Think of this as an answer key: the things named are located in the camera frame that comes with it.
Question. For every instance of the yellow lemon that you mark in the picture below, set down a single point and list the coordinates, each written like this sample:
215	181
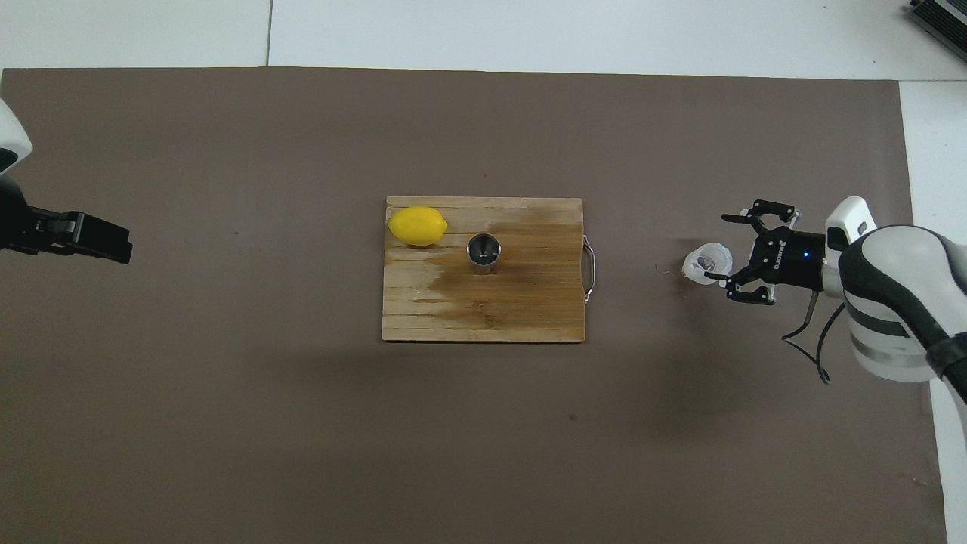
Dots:
417	226

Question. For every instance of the clear plastic cup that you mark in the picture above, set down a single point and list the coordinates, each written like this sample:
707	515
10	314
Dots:
706	261

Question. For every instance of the wooden cutting board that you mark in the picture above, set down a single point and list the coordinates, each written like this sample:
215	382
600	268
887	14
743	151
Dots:
514	310

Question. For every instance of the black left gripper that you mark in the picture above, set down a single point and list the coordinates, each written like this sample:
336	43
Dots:
13	223

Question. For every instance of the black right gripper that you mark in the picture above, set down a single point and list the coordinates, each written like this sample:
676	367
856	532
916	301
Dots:
793	261

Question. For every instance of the steel double jigger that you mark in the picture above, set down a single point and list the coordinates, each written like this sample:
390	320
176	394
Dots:
484	249

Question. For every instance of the brown table mat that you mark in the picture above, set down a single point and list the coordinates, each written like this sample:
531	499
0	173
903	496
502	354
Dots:
302	415

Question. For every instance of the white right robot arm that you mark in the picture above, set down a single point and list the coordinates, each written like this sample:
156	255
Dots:
899	302

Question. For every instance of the grey ribbed metal device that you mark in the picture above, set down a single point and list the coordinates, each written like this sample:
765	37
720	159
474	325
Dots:
943	21

